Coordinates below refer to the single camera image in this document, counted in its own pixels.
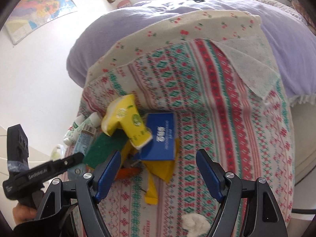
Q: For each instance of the white tissue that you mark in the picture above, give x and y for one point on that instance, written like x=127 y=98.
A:
x=195 y=224

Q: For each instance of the yellow snack wrapper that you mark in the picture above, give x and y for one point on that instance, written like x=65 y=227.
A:
x=161 y=169

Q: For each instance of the purple bed duvet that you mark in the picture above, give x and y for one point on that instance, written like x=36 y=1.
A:
x=207 y=50

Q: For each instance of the white green yogurt bottle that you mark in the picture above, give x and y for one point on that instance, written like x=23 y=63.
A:
x=68 y=137
x=94 y=120

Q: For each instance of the person's left hand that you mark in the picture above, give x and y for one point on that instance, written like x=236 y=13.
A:
x=22 y=213

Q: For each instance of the orange peel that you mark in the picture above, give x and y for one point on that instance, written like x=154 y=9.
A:
x=126 y=173

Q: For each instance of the patterned knit table cloth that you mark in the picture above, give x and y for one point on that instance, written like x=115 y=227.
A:
x=249 y=136

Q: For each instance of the blue biscuit box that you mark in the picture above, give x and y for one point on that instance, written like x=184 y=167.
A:
x=162 y=145

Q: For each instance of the wall map poster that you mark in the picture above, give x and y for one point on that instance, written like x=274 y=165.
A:
x=30 y=15

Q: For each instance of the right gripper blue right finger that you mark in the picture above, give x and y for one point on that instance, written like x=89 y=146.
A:
x=213 y=175

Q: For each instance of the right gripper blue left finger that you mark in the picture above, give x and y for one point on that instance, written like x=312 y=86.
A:
x=104 y=175

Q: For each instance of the pink small chair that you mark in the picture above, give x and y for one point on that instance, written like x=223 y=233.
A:
x=123 y=4

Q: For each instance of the white plastic trash bin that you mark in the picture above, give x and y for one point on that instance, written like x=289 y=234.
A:
x=59 y=152

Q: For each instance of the yellow green sponge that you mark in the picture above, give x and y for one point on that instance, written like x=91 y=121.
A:
x=104 y=145

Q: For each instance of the light blue milk carton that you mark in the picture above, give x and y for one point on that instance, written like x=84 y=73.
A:
x=85 y=139

